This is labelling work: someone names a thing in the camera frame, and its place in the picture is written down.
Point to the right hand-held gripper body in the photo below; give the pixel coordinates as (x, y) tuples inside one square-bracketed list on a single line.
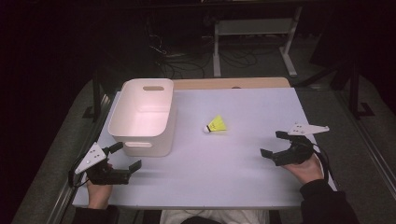
[(295, 152)]

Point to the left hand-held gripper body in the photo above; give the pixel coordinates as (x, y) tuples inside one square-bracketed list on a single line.
[(93, 155)]

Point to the white plastic bin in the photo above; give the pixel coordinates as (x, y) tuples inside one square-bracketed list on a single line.
[(141, 118)]

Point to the yellow shuttlecock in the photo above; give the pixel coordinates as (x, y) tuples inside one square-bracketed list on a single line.
[(217, 124)]

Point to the person's right hand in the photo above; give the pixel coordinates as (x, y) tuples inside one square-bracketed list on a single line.
[(306, 171)]

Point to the person's left hand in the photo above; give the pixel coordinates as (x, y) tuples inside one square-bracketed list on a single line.
[(99, 196)]

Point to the black metal stand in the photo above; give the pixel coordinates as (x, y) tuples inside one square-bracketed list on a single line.
[(96, 99), (353, 93)]

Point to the person's light trousers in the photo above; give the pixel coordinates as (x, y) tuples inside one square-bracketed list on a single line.
[(218, 216)]

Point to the wooden table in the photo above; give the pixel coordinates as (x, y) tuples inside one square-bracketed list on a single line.
[(218, 83)]

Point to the metal floor rail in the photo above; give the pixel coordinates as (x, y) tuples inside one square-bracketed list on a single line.
[(370, 149), (67, 189)]

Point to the white metal desk frame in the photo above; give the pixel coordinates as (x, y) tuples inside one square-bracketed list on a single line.
[(252, 26)]

